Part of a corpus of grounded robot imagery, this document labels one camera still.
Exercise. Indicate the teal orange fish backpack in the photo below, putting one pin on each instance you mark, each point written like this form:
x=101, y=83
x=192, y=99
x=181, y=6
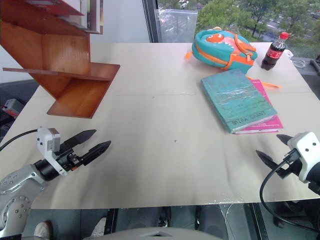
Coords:
x=212, y=52

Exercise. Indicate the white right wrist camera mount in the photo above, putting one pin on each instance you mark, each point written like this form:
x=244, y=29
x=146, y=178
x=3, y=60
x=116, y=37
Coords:
x=306, y=145

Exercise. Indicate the white panel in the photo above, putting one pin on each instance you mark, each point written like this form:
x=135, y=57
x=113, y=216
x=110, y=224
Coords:
x=85, y=12

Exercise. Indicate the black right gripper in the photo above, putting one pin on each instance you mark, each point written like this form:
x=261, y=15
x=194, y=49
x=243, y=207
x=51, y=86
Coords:
x=293, y=170

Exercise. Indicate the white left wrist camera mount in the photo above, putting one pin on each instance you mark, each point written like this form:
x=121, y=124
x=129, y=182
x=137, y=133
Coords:
x=43, y=142

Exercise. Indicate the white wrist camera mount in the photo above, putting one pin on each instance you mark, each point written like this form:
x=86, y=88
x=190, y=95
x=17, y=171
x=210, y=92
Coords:
x=306, y=145
x=43, y=142

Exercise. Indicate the black device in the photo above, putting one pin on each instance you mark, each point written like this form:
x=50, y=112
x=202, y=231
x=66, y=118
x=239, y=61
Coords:
x=315, y=63

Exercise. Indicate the pink paperback book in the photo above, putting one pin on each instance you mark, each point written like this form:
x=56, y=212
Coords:
x=272, y=125

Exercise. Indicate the brown wooden zigzag bookshelf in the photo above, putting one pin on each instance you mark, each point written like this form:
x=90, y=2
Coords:
x=65, y=50

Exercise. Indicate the black window frame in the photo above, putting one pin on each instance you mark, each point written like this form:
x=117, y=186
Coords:
x=150, y=20

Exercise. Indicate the red and grey box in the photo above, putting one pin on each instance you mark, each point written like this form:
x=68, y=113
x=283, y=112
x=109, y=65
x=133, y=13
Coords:
x=11, y=107

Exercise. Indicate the cola bottle with red cap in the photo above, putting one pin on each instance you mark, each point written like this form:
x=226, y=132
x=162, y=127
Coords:
x=271, y=55

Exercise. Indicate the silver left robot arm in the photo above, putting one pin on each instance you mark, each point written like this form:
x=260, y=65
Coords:
x=15, y=182

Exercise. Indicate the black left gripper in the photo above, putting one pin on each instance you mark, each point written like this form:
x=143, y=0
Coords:
x=68, y=158

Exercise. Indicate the teal hardcover book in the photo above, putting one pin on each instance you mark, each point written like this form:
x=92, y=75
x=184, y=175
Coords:
x=235, y=97

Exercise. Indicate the white shoe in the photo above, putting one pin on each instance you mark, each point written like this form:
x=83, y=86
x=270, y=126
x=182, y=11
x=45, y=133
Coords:
x=42, y=230
x=100, y=227

